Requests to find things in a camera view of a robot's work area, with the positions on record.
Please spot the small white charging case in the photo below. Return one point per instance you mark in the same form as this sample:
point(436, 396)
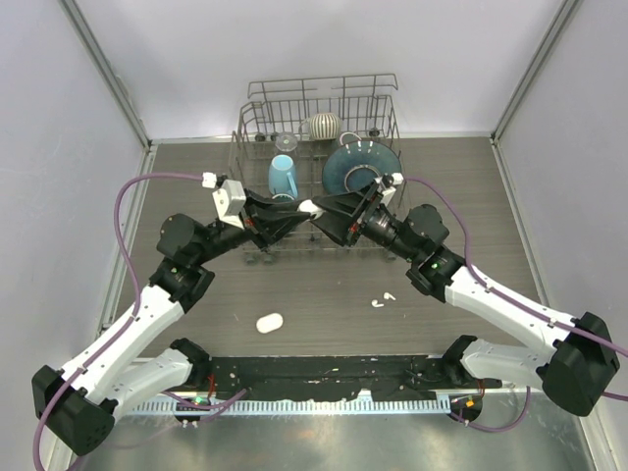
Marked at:
point(309, 207)

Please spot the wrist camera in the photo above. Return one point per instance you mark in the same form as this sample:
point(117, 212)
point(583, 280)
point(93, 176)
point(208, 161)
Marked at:
point(228, 196)
point(387, 185)

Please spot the small white-rimmed bowl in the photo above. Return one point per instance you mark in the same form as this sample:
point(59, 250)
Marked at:
point(347, 137)

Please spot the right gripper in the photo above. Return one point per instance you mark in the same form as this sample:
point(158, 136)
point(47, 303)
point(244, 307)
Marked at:
point(343, 207)

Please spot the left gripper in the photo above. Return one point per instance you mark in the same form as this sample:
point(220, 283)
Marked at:
point(269, 222)

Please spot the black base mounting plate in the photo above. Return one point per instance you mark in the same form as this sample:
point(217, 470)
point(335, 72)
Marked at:
point(332, 378)

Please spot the large teal plate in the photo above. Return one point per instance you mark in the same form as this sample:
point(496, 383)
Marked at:
point(356, 164)

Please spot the white slotted cable duct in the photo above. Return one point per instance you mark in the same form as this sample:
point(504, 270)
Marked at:
point(364, 404)

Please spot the light blue mug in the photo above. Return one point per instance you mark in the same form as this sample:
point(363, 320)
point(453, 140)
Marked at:
point(282, 176)

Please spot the oval white charging case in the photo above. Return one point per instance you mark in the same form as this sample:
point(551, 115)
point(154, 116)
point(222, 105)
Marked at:
point(269, 323)

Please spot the clear glass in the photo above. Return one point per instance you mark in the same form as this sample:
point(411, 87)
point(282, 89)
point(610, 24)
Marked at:
point(286, 142)

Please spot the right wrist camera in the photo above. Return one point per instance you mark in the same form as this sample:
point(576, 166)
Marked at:
point(387, 185)

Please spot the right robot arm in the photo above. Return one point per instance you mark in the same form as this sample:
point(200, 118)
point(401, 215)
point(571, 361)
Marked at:
point(571, 359)

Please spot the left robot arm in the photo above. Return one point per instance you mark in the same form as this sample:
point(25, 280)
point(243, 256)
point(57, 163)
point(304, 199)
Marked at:
point(82, 402)

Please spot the striped ceramic mug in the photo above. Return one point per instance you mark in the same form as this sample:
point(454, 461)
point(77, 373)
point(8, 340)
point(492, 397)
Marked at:
point(321, 127)

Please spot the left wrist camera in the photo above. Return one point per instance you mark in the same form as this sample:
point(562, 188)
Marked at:
point(228, 196)

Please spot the wire dish rack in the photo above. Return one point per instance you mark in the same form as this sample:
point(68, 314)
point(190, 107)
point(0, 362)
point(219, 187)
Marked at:
point(364, 104)

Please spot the dark teal mug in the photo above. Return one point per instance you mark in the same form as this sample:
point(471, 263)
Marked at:
point(283, 197)

